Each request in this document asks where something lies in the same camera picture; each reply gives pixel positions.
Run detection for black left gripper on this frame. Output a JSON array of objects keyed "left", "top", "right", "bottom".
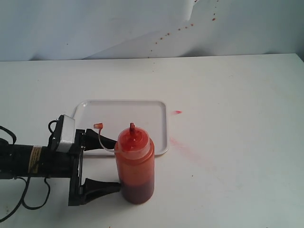
[{"left": 47, "top": 129, "right": 121, "bottom": 206}]

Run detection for red sauce squeeze bottle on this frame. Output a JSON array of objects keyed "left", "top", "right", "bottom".
[{"left": 103, "top": 123, "right": 155, "bottom": 205}]

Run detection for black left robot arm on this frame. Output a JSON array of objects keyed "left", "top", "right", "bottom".
[{"left": 0, "top": 129, "right": 121, "bottom": 206}]

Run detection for white rectangular plastic tray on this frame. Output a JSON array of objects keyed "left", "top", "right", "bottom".
[{"left": 73, "top": 100, "right": 169, "bottom": 156}]

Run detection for white backdrop cloth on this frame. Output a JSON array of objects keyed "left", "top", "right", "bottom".
[{"left": 0, "top": 0, "right": 304, "bottom": 61}]

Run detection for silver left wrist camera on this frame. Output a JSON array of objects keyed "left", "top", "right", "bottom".
[{"left": 48, "top": 114, "right": 75, "bottom": 153}]

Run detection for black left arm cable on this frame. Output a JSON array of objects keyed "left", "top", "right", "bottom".
[{"left": 0, "top": 125, "right": 52, "bottom": 210}]

